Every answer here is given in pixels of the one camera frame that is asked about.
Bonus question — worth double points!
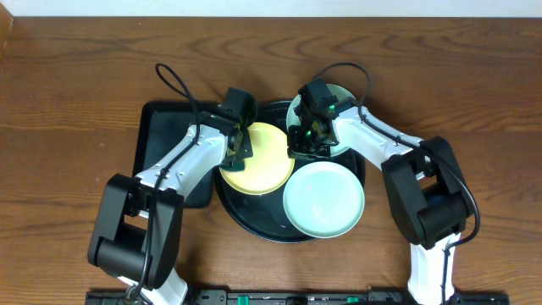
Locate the yellow plate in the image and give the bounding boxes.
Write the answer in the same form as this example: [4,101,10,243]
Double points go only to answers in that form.
[219,122,295,195]

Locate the light green back plate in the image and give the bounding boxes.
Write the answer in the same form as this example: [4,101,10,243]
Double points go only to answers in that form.
[286,84,354,157]

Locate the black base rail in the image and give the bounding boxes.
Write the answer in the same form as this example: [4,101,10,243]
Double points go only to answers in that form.
[84,288,511,305]

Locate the green yellow sponge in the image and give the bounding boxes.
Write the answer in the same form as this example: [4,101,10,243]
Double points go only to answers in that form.
[220,160,246,172]

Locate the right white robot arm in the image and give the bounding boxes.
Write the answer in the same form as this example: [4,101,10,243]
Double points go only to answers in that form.
[286,99,480,304]

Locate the light green front plate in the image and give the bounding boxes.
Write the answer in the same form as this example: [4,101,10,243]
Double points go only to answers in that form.
[283,161,365,239]

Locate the light green plate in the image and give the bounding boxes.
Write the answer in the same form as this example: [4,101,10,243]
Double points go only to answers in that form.
[283,161,365,239]
[286,84,354,157]

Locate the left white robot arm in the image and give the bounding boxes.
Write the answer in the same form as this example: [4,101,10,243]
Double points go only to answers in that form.
[88,112,256,304]

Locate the black rectangular tray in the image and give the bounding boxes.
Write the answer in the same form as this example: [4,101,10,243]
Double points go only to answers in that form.
[133,102,226,208]

